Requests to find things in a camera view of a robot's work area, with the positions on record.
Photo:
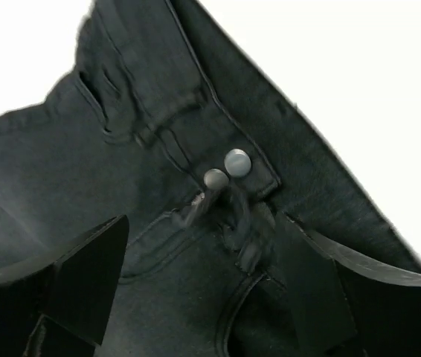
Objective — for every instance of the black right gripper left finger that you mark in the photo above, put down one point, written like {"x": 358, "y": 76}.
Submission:
{"x": 58, "y": 303}

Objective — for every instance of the black denim trousers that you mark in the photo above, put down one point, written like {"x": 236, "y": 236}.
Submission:
{"x": 163, "y": 120}

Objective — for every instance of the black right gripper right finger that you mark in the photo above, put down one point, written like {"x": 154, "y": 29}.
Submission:
{"x": 344, "y": 303}

